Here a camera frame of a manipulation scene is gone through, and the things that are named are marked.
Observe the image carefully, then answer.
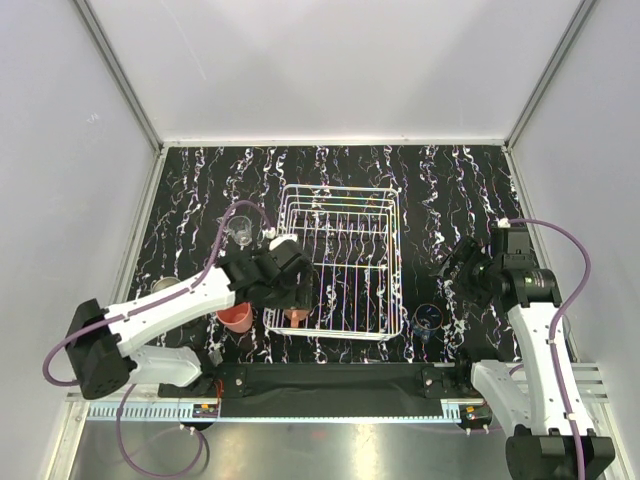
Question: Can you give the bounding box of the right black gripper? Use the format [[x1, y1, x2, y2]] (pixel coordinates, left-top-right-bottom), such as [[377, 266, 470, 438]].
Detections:
[[429, 235, 502, 310]]

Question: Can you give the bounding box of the orange ceramic mug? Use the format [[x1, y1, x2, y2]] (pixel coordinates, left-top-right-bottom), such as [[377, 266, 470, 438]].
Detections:
[[284, 309, 310, 328]]

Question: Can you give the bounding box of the pink plastic cup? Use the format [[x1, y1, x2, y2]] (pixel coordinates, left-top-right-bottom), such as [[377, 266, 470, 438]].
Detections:
[[215, 302, 253, 334]]

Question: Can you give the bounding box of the clear glass cup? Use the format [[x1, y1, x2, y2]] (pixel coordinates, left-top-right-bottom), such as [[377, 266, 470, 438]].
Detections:
[[224, 215, 253, 247]]

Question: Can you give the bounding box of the stainless steel cup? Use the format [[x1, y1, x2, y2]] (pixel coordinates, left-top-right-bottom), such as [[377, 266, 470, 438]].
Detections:
[[150, 277, 181, 294]]

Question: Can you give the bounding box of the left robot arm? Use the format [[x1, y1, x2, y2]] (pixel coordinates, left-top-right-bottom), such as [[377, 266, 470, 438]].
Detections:
[[65, 237, 312, 400]]

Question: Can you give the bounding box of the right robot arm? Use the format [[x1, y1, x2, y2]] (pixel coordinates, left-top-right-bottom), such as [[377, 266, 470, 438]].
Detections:
[[438, 219, 616, 479]]

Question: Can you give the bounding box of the dark blue glass cup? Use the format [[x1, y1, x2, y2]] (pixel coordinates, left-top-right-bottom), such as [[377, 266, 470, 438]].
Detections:
[[410, 303, 444, 343]]

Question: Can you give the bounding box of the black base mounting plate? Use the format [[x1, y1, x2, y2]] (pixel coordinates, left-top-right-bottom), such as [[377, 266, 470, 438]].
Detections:
[[158, 363, 487, 419]]

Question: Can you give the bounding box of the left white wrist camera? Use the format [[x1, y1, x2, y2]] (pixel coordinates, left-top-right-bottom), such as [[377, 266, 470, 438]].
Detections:
[[263, 227, 298, 251]]

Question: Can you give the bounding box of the white wire dish rack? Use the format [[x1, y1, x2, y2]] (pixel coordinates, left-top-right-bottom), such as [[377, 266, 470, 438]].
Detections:
[[264, 184, 404, 341]]

